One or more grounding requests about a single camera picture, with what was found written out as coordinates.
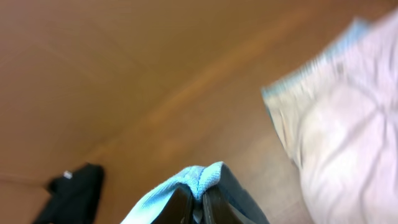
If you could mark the light blue printed t-shirt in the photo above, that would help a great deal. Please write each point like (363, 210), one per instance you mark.
(197, 179)

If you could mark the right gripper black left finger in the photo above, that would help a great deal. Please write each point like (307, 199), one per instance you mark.
(179, 208)

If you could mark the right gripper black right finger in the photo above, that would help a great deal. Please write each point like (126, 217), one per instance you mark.
(217, 210)

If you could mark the black folded t-shirt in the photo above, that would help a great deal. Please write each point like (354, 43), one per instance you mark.
(74, 196)

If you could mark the beige shorts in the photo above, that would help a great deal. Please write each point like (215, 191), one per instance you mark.
(336, 118)

